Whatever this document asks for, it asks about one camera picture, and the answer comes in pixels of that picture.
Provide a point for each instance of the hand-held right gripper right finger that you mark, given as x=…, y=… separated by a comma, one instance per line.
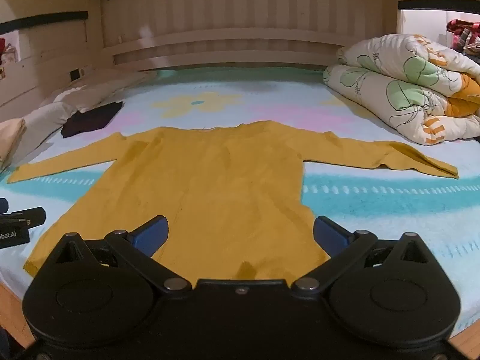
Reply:
x=330, y=234

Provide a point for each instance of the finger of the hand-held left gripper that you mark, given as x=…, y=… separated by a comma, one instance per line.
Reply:
x=32, y=216
x=3, y=205

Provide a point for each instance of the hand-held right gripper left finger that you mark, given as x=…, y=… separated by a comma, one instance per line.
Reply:
x=150, y=234

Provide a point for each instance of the mustard yellow long-sleeve shirt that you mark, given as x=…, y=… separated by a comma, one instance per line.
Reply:
x=210, y=180

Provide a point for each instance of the colourful pile of clothes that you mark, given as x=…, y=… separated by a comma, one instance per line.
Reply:
x=465, y=37

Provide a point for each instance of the pastel printed bed sheet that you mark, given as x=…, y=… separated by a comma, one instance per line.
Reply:
x=375, y=202

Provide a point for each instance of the beige folded cloth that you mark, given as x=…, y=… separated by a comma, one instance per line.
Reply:
x=9, y=138

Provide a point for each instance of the white pillow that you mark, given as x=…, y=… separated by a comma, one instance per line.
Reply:
x=56, y=108

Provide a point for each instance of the dark folded cloth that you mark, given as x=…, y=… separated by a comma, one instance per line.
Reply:
x=92, y=118

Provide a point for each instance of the floral folded quilt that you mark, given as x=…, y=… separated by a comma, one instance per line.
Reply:
x=405, y=90

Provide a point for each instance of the white lit shelf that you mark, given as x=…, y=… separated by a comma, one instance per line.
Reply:
x=420, y=18

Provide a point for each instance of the cream wooden headboard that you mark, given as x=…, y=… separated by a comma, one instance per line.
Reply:
x=243, y=15

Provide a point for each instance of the black wall socket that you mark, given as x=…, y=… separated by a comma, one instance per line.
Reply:
x=76, y=74

